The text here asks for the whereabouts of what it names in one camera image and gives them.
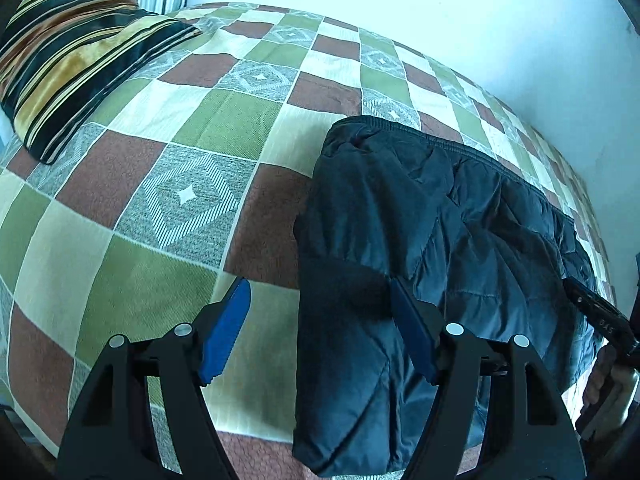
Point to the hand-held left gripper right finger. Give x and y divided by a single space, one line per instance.
413 331

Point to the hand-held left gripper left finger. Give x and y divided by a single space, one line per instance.
226 331

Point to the black quilted jacket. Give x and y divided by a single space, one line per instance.
430 240

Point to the person's right hand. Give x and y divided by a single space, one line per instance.
600 375

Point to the checkered patchwork bedspread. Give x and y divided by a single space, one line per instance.
165 200

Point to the striped black gold pillow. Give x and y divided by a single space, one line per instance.
65 55

